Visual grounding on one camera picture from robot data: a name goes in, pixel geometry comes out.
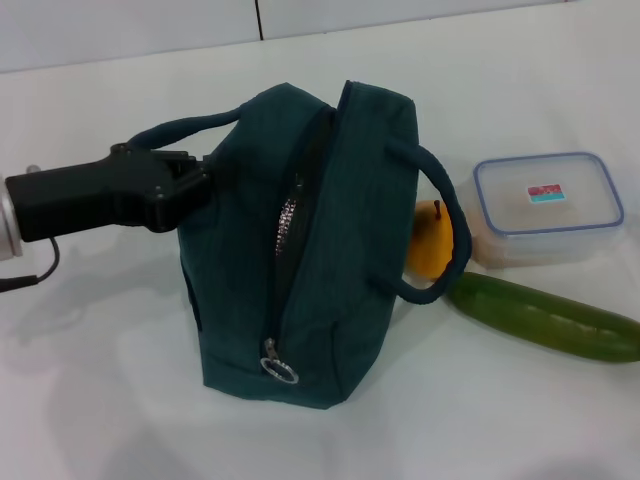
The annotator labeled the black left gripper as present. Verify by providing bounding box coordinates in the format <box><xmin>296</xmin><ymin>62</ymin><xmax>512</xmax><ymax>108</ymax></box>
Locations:
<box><xmin>4</xmin><ymin>142</ymin><xmax>214</xmax><ymax>244</ymax></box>

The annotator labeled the dark teal zip bag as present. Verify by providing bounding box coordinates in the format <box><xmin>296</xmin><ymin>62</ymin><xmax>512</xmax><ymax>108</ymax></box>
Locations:
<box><xmin>127</xmin><ymin>79</ymin><xmax>474</xmax><ymax>412</ymax></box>

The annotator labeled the yellow pear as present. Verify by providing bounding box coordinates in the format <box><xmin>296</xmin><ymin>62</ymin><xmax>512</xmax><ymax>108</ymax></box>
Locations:
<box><xmin>404</xmin><ymin>198</ymin><xmax>456</xmax><ymax>281</ymax></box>

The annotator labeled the clear plastic food container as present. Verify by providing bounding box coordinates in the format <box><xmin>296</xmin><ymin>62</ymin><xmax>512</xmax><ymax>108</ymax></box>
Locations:
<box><xmin>471</xmin><ymin>151</ymin><xmax>626</xmax><ymax>270</ymax></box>

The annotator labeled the green cucumber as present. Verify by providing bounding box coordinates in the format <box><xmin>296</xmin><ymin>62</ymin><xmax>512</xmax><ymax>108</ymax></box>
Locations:
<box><xmin>445</xmin><ymin>271</ymin><xmax>640</xmax><ymax>365</ymax></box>

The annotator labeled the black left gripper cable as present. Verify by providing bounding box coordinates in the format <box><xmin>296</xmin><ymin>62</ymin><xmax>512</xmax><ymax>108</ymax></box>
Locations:
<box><xmin>0</xmin><ymin>236</ymin><xmax>62</xmax><ymax>295</ymax></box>

